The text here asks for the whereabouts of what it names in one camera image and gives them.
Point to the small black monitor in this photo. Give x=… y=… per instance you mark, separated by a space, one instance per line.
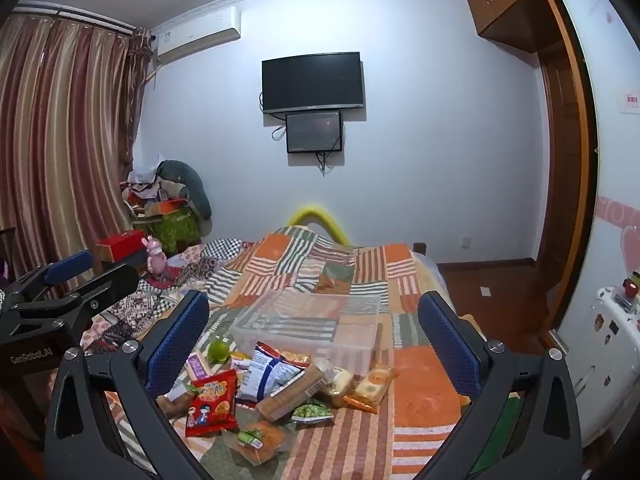
x=314 y=131

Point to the striped red curtain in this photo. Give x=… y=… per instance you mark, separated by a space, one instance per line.
x=65 y=135

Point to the orange packet with green label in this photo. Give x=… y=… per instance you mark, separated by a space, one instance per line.
x=260 y=443

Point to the wooden overhead cabinet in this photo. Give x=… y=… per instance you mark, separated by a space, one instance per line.
x=505 y=5

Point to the red box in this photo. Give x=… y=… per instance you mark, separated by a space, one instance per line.
x=122 y=245

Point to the white paper sheet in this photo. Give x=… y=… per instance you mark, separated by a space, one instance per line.
x=485 y=290

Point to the white appliance with stickers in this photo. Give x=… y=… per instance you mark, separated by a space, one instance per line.
x=607 y=345

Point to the white air conditioner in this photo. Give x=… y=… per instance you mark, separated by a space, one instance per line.
x=197 y=35

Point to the wooden door frame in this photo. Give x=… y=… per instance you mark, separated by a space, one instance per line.
x=567 y=175

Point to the pile of clutter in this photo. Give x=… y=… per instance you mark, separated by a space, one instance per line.
x=145 y=186

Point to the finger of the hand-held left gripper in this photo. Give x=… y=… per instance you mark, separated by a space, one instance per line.
x=70 y=266
x=95 y=295

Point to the green printed box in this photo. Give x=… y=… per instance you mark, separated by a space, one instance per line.
x=172 y=228

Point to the grey pillow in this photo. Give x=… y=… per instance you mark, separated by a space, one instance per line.
x=189 y=180

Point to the purple snack packet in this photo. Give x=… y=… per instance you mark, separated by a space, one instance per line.
x=197 y=366

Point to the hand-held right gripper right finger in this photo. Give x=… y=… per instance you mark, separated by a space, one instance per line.
x=447 y=346

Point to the red snack packet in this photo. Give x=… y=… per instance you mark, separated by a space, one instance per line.
x=212 y=403

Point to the yellow curved bed rail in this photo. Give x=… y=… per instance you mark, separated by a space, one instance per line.
x=320 y=215

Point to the black wall television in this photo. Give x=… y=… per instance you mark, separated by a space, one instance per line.
x=312 y=81

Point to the green jelly cup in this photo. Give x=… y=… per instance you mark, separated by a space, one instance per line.
x=218 y=351

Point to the green peas packet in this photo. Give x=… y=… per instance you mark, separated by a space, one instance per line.
x=311 y=412

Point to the toast slices packet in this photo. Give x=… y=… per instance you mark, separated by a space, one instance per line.
x=375 y=383

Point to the blue white snack packet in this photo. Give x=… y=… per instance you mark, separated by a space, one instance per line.
x=270 y=373

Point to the brown biscuit packet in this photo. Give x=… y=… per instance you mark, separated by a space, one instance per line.
x=292 y=393

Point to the pink plush toy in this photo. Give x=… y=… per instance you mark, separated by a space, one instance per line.
x=156 y=258

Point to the wooden bed post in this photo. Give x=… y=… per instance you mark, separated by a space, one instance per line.
x=420 y=248

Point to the orange striped patchwork blanket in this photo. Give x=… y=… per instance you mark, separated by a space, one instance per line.
x=417 y=395

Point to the small orange stick packet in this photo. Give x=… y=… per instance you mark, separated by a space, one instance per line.
x=360 y=404

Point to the white wall socket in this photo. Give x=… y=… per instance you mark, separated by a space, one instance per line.
x=465 y=242

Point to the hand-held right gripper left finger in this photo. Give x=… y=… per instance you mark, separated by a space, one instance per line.
x=177 y=341

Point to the clear plastic container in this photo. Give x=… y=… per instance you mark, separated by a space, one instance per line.
x=306 y=321

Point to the brown snack packet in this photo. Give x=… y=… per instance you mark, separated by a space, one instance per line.
x=175 y=403

